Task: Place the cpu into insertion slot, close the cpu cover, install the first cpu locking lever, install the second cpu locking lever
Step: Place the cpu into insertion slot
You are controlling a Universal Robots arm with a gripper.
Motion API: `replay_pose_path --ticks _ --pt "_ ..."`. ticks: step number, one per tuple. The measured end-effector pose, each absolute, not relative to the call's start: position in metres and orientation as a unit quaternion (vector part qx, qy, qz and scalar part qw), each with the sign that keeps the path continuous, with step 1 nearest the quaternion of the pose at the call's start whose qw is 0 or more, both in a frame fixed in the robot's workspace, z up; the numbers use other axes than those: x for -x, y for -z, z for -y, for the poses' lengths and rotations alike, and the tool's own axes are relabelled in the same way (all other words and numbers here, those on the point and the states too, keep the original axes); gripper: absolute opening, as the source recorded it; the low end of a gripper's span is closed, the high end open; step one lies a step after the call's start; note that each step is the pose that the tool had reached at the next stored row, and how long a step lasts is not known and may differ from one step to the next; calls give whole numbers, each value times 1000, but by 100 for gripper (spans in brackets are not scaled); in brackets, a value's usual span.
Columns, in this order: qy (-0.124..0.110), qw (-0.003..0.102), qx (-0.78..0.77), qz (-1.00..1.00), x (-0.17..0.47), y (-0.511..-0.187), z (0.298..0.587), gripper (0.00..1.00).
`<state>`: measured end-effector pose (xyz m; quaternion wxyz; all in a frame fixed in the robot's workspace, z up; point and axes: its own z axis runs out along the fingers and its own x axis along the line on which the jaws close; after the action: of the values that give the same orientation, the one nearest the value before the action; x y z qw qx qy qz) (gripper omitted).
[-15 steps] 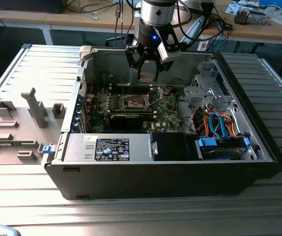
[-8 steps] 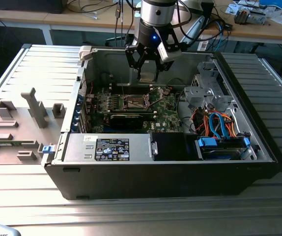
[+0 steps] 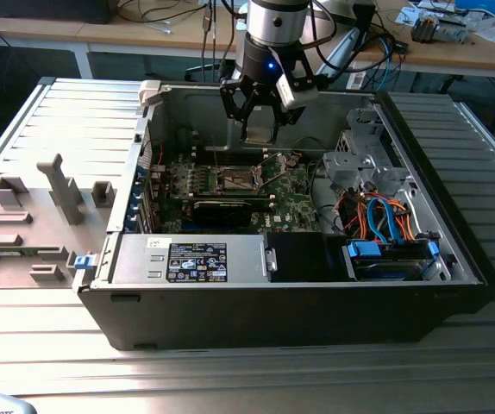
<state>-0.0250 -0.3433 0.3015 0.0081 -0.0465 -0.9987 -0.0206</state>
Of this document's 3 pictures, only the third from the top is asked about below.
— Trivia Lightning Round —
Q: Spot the CPU socket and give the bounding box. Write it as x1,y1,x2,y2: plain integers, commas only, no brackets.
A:
217,165,266,194

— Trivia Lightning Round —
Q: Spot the grey parts rack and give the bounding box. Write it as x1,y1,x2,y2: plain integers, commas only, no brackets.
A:
0,153,117,290

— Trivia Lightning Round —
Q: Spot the wooden desk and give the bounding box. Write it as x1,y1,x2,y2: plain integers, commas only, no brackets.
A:
0,0,495,81

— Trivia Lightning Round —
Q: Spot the blue data wire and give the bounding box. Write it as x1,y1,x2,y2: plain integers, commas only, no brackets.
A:
366,196,406,245

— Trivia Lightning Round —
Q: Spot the metal CPU cooler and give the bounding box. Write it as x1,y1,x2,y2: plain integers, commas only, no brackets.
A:
410,11,441,44

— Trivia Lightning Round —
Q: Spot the orange wire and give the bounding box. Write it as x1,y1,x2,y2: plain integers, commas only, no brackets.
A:
396,200,419,245

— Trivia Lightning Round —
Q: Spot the beige case latch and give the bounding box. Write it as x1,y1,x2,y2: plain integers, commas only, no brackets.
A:
138,79,173,108

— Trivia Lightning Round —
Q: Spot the metal drive cage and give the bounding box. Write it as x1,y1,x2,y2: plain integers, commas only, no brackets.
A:
321,106,423,204

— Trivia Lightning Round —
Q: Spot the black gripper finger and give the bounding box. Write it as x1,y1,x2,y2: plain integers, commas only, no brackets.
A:
219,78,258,142
268,104,308,143

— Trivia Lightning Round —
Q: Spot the black PC case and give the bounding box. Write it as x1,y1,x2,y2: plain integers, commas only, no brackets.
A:
71,78,495,353

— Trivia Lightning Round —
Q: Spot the black monitor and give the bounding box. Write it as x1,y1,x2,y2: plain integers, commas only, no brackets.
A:
0,0,113,25

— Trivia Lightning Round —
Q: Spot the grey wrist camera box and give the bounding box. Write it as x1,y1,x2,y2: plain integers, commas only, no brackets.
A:
275,73,320,111

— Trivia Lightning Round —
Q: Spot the grey power supply unit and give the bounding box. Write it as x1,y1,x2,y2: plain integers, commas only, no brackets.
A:
109,234,279,285

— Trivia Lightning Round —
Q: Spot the metal socket cover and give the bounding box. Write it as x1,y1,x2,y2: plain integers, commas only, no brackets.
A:
251,152,297,194

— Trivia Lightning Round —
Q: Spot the silver green CPU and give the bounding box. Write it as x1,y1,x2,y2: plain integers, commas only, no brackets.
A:
243,123,275,146

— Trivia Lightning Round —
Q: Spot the hard disk in blue carrier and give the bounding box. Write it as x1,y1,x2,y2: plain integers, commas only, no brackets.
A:
341,238,442,283

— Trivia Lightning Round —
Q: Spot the black plastic shroud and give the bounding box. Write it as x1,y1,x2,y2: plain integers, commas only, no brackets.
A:
267,231,348,284

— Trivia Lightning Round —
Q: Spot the black graphics card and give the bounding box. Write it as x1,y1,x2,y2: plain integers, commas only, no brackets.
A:
191,198,253,229

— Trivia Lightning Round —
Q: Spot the blue box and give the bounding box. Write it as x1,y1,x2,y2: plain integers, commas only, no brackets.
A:
454,0,495,16

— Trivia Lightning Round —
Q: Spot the blue case latch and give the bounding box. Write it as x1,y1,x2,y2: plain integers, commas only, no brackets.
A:
74,254,97,273

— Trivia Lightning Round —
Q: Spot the green motherboard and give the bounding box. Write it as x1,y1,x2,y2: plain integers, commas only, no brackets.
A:
150,150,324,236

